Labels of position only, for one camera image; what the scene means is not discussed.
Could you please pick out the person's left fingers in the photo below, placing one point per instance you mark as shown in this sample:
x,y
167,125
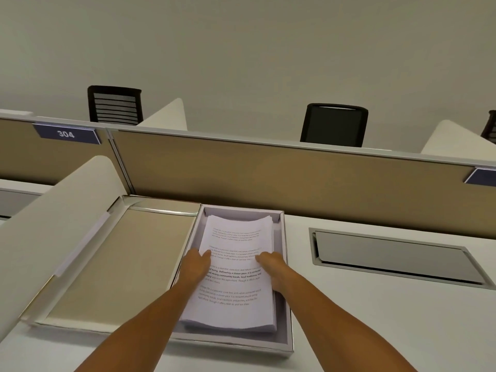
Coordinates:
x,y
204,255

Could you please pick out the stack of printed paper sheets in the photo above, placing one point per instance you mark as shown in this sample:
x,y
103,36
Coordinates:
x,y
232,282

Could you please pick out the person's left forearm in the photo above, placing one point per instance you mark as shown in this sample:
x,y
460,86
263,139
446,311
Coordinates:
x,y
147,325

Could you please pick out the white box lid beige inside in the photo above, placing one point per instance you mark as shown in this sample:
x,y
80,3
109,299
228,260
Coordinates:
x,y
124,263

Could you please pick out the person's right fingers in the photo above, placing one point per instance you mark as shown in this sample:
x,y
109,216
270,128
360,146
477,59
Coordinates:
x,y
264,256

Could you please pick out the black mesh office chair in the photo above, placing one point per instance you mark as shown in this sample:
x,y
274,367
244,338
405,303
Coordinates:
x,y
334,125

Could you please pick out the person's right hand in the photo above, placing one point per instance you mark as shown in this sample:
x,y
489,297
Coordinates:
x,y
276,269

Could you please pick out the long beige desk partition panel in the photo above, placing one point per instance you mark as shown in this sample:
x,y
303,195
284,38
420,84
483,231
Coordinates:
x,y
290,182

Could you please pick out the white box tray grey inside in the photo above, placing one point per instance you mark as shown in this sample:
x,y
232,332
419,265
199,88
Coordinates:
x,y
285,290

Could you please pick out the person's left hand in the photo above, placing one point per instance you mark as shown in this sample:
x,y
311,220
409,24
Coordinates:
x,y
195,269

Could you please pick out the blue number label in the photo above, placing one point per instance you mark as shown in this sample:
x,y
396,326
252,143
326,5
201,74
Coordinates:
x,y
483,177
66,133

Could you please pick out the person's right forearm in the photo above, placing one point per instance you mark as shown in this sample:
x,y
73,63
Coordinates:
x,y
333,325

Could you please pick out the black slatted office chair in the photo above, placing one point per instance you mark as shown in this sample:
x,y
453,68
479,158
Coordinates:
x,y
114,106

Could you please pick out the white curved desk side divider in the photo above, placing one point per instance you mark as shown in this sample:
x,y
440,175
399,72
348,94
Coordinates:
x,y
459,141
15,113
166,116
50,228

